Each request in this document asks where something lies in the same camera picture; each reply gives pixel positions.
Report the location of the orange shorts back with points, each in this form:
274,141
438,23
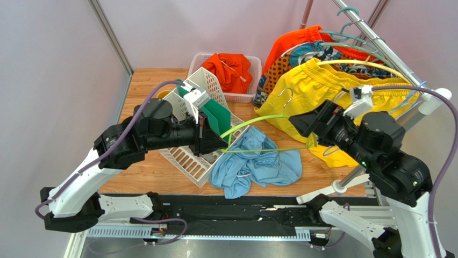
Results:
309,34

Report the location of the yellow shorts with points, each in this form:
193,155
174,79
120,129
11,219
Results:
312,84

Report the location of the teal hanger back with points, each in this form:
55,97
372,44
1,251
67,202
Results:
343,37

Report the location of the green hanger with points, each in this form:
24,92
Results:
312,140

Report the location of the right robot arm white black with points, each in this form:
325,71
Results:
403,179

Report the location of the orange shorts front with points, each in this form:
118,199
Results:
231,70

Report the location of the teal hanger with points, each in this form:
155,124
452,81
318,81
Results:
343,37
378,56

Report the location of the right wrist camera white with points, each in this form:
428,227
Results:
362,102

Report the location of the light blue wire hanger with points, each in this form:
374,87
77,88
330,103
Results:
405,102

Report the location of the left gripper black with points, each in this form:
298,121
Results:
207,140

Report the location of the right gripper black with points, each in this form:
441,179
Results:
325,119

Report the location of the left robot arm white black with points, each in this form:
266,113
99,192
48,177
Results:
76,205

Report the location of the white perforated basket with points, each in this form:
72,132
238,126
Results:
255,71

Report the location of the yellow cup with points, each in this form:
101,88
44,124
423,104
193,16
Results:
163,94

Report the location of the green folder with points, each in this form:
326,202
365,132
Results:
219,117

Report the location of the light blue shorts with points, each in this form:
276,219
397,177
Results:
255,159

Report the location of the white file organizer rack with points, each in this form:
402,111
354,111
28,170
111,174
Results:
196,168

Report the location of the metal clothes rack rail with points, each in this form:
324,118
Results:
430,103

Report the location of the yellow hanger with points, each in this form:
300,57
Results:
365,63

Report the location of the teal hanger front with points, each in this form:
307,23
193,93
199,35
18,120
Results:
378,56

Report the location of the patterned blue orange shorts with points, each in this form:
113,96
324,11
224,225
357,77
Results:
301,54

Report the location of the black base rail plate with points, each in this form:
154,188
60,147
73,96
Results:
199,208

